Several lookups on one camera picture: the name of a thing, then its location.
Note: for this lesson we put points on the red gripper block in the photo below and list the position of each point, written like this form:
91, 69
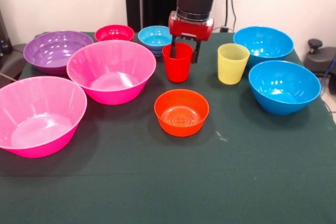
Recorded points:
190, 28

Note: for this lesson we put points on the red cup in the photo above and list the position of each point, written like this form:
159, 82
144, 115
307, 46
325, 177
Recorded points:
177, 69

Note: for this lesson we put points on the orange bowl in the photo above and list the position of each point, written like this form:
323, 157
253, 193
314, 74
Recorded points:
181, 127

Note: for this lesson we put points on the stack of small blue bowls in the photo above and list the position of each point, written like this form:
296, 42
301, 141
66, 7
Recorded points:
153, 37

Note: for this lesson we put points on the yellow cup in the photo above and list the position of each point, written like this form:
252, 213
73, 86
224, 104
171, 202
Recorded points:
232, 65

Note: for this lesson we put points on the small crimson bowl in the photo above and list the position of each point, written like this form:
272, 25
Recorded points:
114, 32

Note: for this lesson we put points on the large pink bowl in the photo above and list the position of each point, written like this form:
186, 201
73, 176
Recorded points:
39, 113
110, 69

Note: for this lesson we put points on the large blue bowl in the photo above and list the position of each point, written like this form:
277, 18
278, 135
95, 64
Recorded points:
267, 43
283, 87

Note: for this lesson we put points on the dark green table cloth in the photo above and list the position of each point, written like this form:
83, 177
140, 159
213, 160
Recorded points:
168, 169

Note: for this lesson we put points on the purple bowl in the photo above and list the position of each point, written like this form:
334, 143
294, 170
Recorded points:
52, 48

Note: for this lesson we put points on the black pedestal foot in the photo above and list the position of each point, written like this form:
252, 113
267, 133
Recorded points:
10, 61
323, 58

